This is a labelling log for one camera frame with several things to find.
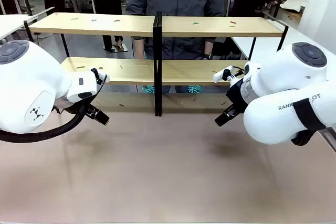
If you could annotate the white side table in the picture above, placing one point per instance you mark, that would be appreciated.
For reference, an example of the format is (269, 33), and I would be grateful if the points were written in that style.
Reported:
(10, 24)
(262, 47)

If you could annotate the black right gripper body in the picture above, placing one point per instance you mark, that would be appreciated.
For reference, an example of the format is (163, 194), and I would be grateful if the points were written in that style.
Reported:
(236, 94)

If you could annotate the wooden shelf unit black frame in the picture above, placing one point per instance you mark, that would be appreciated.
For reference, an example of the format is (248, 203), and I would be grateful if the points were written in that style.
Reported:
(92, 26)
(223, 28)

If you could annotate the person's left forearm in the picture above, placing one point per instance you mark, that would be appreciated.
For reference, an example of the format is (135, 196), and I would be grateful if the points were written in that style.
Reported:
(209, 48)

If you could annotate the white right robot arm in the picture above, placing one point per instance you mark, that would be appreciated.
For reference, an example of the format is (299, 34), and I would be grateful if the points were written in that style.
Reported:
(283, 82)

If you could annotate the shiny metal floor plate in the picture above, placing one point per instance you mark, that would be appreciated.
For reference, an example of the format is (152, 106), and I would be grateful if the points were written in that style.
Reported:
(119, 47)

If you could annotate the teal chenille duster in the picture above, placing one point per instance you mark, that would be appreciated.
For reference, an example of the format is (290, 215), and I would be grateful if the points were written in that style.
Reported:
(148, 89)
(194, 89)

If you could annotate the person's right forearm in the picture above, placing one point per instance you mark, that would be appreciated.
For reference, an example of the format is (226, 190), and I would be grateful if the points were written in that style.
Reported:
(139, 48)

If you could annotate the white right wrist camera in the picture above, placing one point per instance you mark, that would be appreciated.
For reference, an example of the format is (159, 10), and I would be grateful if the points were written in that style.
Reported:
(218, 76)

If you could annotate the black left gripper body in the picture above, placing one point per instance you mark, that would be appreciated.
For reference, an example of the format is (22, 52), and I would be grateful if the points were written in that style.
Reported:
(89, 109)

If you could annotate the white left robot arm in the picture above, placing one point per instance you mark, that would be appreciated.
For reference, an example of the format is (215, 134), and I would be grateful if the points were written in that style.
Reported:
(26, 90)

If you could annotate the black wrist watch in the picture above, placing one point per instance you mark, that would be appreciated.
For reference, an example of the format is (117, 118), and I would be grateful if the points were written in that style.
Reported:
(209, 56)

